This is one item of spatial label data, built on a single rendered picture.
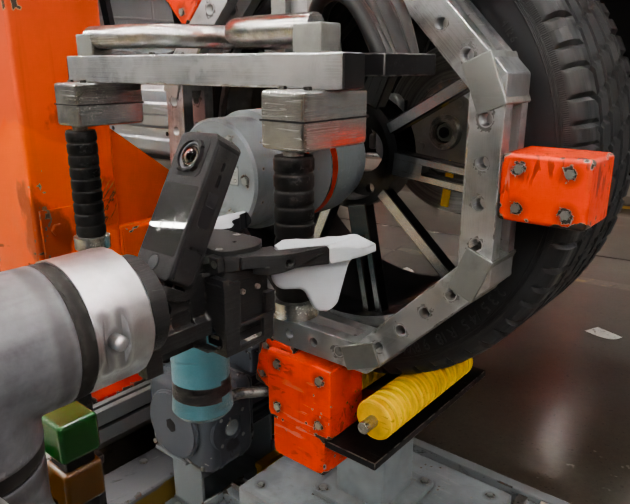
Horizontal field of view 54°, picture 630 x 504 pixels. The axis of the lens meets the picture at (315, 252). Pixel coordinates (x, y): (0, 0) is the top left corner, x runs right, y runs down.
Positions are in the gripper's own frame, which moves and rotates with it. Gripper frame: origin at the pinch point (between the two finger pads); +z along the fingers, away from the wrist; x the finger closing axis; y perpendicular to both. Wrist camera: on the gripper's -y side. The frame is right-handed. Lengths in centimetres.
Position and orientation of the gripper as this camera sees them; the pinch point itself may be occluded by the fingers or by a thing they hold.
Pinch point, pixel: (308, 223)
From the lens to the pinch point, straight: 56.9
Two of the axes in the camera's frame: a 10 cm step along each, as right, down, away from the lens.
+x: 7.7, 1.8, -6.1
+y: 0.0, 9.6, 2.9
